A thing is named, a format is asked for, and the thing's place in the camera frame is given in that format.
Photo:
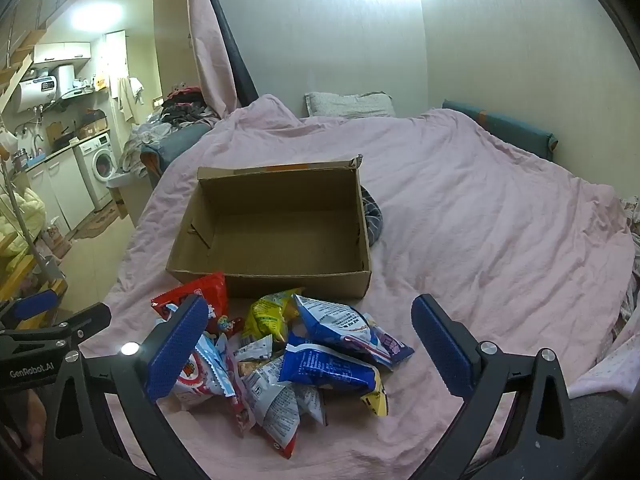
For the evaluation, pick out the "white floral sheet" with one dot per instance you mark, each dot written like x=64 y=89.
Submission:
x=610 y=370

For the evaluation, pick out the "pink blanket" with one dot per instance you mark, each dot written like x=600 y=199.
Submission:
x=500 y=260

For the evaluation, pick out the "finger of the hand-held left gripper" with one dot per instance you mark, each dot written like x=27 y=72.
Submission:
x=35 y=305
x=92 y=316

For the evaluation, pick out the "yellow duvet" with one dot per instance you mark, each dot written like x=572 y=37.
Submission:
x=20 y=220

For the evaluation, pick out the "dark clothes pile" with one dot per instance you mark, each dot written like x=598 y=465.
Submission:
x=187 y=105

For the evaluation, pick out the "grey striped cloth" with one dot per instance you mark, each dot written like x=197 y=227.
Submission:
x=372 y=217

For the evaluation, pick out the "small grey white stick packet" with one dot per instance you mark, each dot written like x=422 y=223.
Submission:
x=255 y=347

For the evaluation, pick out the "cardboard boxes on shelf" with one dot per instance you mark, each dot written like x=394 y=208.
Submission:
x=92 y=124

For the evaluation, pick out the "white base cabinet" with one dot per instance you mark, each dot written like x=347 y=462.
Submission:
x=62 y=190

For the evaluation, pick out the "floral cloth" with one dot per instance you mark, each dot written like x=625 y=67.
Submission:
x=631 y=270

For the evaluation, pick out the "yellow snack packet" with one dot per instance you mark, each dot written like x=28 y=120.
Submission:
x=267 y=315

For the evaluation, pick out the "teal bolster cushion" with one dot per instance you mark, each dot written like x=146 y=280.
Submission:
x=505 y=132

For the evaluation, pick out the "floor mat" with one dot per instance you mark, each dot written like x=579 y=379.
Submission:
x=95 y=225

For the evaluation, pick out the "white red light-blue snack packet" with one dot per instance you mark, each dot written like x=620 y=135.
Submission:
x=205 y=375

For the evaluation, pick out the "wooden stairs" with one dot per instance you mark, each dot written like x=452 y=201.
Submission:
x=12 y=85

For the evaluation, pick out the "white washing machine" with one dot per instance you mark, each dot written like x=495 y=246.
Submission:
x=97 y=165

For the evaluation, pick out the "dark curtain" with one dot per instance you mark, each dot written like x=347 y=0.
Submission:
x=235 y=55

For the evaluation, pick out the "blue and white snack packet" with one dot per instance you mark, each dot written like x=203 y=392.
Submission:
x=345 y=325

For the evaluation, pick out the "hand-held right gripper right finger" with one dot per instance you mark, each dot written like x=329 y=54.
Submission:
x=442 y=350

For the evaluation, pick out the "cardboard box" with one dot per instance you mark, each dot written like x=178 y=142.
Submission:
x=280 y=235

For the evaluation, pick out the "white clothes heap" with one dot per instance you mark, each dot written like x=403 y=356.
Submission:
x=145 y=135

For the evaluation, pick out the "grey patterned pillow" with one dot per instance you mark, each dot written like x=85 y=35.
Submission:
x=350 y=105

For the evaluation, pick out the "red cartoon face snack packet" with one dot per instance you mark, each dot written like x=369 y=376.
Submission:
x=200 y=292

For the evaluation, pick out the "pink curtain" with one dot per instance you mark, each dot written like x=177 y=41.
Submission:
x=210 y=60

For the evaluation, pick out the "grey white red-end snack packet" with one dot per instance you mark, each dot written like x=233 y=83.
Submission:
x=275 y=410

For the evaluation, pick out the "dark blue snack packet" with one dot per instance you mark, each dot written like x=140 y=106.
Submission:
x=325 y=367

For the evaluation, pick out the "white wall appliance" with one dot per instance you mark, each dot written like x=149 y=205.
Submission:
x=64 y=80

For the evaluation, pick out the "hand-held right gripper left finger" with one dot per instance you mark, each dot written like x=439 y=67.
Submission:
x=177 y=350

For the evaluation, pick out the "white wall cabinet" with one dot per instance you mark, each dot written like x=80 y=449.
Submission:
x=62 y=52

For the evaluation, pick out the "white water heater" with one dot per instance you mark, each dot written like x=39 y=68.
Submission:
x=35 y=92

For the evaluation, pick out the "hanging white towel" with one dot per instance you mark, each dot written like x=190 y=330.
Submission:
x=129 y=100

